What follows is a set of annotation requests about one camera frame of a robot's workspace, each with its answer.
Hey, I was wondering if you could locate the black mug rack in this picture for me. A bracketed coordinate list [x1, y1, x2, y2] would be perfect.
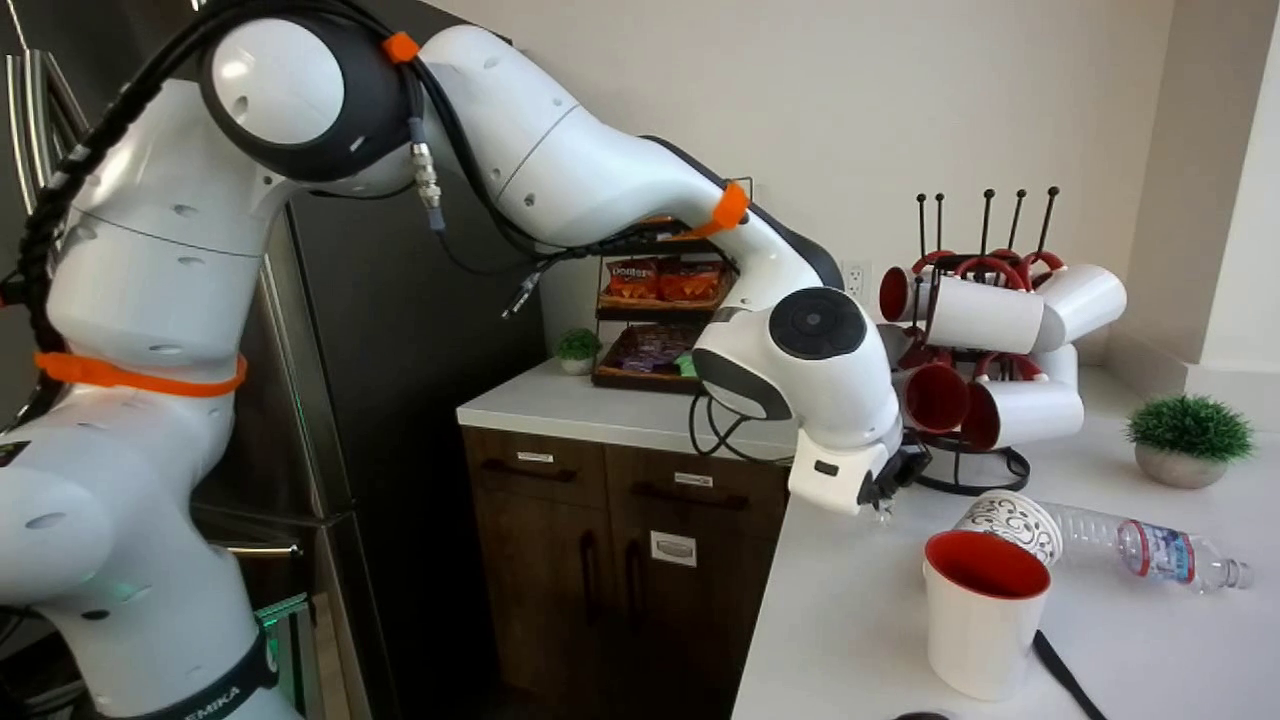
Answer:
[903, 186, 1067, 498]

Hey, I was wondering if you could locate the cabinet door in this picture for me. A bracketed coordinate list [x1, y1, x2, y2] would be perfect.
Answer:
[598, 508, 783, 720]
[468, 488, 607, 706]

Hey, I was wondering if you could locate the black snack rack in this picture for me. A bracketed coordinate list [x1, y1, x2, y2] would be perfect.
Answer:
[590, 214, 743, 395]

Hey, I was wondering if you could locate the heap of snack packets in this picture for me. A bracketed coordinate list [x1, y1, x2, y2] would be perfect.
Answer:
[608, 324, 703, 379]

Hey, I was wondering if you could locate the clear plastic water bottle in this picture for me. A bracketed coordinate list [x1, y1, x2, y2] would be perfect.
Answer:
[1040, 499, 1255, 594]

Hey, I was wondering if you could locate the potted green plant grey pot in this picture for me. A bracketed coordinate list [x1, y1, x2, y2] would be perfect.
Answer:
[1126, 394, 1257, 490]

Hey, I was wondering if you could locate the large white mug red inside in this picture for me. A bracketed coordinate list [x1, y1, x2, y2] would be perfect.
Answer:
[921, 529, 1052, 702]

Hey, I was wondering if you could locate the cabinet door handle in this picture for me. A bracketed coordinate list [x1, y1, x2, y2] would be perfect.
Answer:
[579, 529, 602, 627]

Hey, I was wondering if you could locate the black strap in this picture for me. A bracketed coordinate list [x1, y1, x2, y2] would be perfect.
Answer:
[1032, 629, 1108, 720]

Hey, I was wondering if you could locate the drawer handle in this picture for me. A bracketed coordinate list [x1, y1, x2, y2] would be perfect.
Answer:
[630, 481, 750, 512]
[480, 457, 579, 484]

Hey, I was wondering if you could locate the orange chips bag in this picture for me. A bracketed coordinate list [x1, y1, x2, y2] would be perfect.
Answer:
[657, 257, 725, 304]
[606, 257, 662, 302]

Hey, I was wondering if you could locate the dark wooden cabinet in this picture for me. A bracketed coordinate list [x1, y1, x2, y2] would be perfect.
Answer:
[457, 358, 801, 720]

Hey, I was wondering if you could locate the drawer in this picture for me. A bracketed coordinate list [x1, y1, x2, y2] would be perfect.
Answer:
[604, 444, 792, 539]
[461, 427, 609, 510]

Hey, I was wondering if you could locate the small potted green plant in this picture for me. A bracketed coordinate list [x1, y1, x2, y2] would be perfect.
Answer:
[554, 327, 604, 377]

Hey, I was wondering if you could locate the stainless steel refrigerator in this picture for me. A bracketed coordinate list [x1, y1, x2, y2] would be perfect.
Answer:
[0, 0, 549, 720]

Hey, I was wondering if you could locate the white cup black pattern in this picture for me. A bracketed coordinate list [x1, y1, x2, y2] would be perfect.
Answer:
[954, 489, 1064, 568]

